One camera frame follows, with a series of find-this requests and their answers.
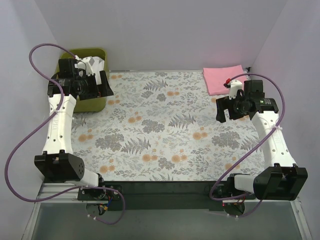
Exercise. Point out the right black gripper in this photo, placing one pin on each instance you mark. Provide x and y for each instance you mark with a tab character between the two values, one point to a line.
221	109

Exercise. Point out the olive green plastic bin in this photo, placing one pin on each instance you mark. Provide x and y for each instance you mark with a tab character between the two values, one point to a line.
97	104

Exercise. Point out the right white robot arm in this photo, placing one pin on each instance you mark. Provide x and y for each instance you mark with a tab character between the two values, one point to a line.
281	178

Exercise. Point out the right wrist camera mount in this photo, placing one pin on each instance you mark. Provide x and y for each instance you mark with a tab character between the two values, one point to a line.
233	86

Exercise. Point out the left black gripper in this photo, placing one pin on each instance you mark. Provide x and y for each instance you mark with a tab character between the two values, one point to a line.
104	83

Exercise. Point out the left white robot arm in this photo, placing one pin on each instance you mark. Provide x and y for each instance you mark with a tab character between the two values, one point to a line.
57	163

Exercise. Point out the floral patterned table mat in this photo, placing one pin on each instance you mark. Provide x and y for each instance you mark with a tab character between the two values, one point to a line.
161	126

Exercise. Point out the folded pink t shirt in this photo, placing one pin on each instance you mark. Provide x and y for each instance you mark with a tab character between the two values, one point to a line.
215	78

